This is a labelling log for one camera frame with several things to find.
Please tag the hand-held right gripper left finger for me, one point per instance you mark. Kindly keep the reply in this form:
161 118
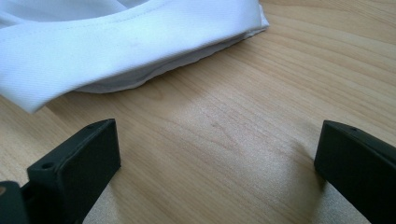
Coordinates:
77 168

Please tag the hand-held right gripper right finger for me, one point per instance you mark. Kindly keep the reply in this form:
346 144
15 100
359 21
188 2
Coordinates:
358 174

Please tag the white cloth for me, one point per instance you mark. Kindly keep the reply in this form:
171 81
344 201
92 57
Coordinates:
124 46

